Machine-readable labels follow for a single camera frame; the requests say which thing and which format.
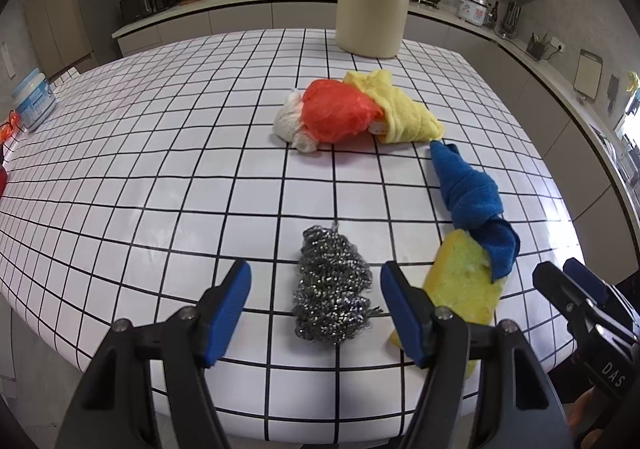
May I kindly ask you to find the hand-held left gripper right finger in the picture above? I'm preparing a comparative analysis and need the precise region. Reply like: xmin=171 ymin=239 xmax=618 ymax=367
xmin=380 ymin=260 xmax=576 ymax=449

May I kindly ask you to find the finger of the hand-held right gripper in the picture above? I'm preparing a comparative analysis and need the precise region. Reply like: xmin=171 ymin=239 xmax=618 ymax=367
xmin=564 ymin=258 xmax=640 ymax=345
xmin=532 ymin=263 xmax=601 ymax=330

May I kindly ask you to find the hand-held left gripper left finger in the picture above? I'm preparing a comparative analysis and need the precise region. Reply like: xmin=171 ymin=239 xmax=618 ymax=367
xmin=55 ymin=258 xmax=252 ymax=449

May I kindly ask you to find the yellow sponge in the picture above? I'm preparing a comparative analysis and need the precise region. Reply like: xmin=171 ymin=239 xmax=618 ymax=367
xmin=390 ymin=229 xmax=508 ymax=377

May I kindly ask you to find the steel wool scrubber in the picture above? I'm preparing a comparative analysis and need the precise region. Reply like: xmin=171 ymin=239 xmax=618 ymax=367
xmin=291 ymin=224 xmax=383 ymax=342

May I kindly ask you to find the blue cloth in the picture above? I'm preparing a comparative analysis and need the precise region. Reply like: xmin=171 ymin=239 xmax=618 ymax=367
xmin=429 ymin=140 xmax=521 ymax=282

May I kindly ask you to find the white cloth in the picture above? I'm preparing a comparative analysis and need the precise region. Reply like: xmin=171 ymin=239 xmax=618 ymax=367
xmin=272 ymin=89 xmax=321 ymax=153

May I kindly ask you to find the orange plastic bag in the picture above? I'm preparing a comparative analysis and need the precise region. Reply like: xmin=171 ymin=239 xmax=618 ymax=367
xmin=300 ymin=79 xmax=386 ymax=145

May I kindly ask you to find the white checked tablecloth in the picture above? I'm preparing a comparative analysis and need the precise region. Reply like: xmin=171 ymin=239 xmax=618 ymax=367
xmin=0 ymin=28 xmax=586 ymax=442

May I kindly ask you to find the kitchen window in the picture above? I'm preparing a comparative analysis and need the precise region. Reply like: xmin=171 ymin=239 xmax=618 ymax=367
xmin=615 ymin=89 xmax=640 ymax=142

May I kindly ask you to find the black cleaver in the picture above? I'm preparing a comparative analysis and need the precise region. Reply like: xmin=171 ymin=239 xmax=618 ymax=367
xmin=605 ymin=74 xmax=621 ymax=115

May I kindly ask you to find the beige cutting board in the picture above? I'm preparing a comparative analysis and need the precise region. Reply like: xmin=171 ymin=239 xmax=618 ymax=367
xmin=573 ymin=49 xmax=603 ymax=100

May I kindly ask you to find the dark utensil holder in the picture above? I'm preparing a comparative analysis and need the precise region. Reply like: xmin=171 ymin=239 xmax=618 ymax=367
xmin=526 ymin=32 xmax=548 ymax=61

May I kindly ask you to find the metal utensil rack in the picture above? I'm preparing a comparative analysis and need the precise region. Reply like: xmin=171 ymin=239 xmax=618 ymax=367
xmin=499 ymin=0 xmax=522 ymax=39

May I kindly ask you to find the white blue plastic tub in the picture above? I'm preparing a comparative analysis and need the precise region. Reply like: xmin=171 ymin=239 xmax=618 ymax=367
xmin=11 ymin=69 xmax=57 ymax=131

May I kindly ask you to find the orange mesh bag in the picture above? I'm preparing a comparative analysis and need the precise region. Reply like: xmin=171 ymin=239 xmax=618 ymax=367
xmin=0 ymin=110 xmax=23 ymax=142

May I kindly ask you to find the white rice cooker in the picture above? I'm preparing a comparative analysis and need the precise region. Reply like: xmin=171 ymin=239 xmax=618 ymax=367
xmin=456 ymin=0 xmax=490 ymax=26

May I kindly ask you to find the black microwave oven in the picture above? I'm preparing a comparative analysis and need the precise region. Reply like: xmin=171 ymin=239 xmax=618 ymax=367
xmin=119 ymin=0 xmax=181 ymax=23

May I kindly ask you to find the beige tall cabinet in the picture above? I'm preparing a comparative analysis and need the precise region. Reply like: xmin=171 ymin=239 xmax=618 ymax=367
xmin=22 ymin=0 xmax=118 ymax=75

